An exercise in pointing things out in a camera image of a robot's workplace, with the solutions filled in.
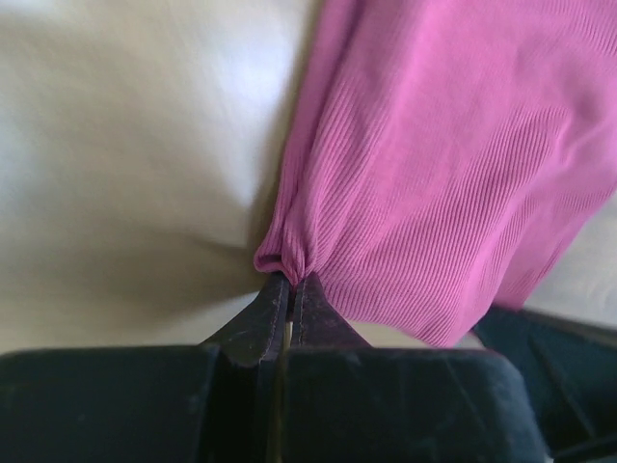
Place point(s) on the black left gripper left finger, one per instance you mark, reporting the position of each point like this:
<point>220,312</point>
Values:
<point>208,402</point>

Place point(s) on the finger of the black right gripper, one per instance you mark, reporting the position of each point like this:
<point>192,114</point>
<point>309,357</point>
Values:
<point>570,379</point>

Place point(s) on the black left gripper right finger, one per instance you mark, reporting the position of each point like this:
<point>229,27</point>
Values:
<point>344,400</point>

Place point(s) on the red tank top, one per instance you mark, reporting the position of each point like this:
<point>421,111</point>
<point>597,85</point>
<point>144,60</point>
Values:
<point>444,155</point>

